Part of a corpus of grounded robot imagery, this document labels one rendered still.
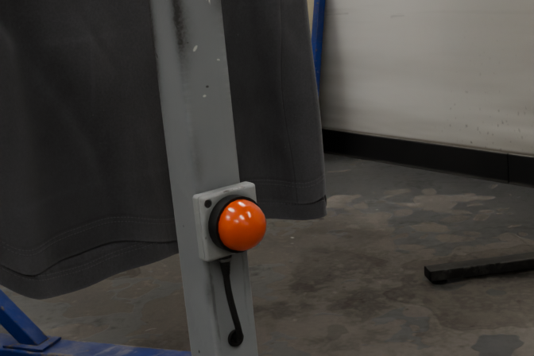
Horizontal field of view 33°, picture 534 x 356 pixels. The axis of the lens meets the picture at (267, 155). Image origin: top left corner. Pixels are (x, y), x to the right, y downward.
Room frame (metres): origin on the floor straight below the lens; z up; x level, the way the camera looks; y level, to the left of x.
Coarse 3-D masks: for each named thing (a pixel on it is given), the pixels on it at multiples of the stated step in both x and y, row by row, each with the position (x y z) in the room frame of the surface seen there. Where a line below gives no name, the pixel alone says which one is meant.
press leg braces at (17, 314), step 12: (0, 300) 1.93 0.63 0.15; (0, 312) 1.92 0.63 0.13; (12, 312) 1.92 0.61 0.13; (12, 324) 1.91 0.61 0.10; (24, 324) 1.91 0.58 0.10; (24, 336) 1.89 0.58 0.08; (36, 336) 1.90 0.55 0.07; (48, 336) 1.93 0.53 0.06; (12, 348) 1.89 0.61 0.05; (24, 348) 1.88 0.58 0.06; (36, 348) 1.87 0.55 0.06
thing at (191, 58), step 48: (192, 0) 0.65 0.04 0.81; (192, 48) 0.64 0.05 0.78; (192, 96) 0.64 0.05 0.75; (192, 144) 0.64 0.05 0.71; (192, 192) 0.64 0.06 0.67; (240, 192) 0.65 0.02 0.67; (192, 240) 0.65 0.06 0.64; (192, 288) 0.66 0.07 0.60; (240, 288) 0.66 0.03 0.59; (192, 336) 0.66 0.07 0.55
